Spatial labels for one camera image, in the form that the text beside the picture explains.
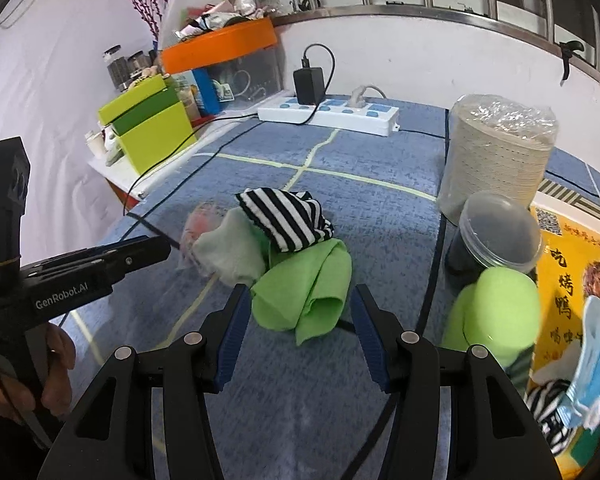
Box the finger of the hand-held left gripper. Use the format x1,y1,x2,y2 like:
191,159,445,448
79,235,172,284

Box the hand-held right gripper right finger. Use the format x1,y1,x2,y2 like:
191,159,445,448
350,282,561,480

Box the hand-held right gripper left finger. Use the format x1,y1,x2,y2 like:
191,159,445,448
50,282,253,480

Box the green cloth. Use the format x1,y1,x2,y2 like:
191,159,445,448
250,238,353,347

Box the small striped sock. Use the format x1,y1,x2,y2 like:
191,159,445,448
525,379,581,456

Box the yellow printed box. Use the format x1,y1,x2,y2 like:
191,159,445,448
525,180,600,471

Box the person's left hand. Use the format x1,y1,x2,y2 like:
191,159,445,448
0,322,76,427

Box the pink clear plastic packet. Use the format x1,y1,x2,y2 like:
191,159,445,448
179,201,227,273

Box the pale grey sock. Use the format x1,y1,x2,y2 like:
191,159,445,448
192,207,271,285

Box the blue checked blanket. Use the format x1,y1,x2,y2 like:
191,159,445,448
60,92,600,480

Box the lime green box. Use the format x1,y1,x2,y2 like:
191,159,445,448
97,74,198,177

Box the green plastic jar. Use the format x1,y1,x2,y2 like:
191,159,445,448
440,266,541,401

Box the large striped sock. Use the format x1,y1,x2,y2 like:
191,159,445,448
235,187,335,253

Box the brown bottle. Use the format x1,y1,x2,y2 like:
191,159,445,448
177,85,201,121

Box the dark lidded plastic cup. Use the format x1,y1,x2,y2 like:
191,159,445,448
444,191,545,288

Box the blue carton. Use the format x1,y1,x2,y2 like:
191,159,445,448
190,67,222,116

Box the glass spice jar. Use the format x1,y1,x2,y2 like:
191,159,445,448
127,50,151,78
103,46,128,90

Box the wrapped stack of paper cups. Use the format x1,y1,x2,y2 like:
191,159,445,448
436,93,558,226

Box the orange-lid clear storage box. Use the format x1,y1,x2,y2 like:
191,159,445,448
160,16,286,111

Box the white power strip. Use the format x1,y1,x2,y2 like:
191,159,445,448
257,91,400,137

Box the black charger adapter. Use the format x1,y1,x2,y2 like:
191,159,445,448
293,67,326,106

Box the clutter of packets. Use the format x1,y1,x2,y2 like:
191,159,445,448
172,0,291,43

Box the white plug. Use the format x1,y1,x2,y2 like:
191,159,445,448
350,85,387,108

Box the purple flower branches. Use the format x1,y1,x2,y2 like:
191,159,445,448
111,0,193,43

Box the metal window grille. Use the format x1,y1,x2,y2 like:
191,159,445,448
245,0,600,96

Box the black cable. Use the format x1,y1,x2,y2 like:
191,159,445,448
122,44,337,241

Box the black strap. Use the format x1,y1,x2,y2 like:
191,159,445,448
559,40,586,83

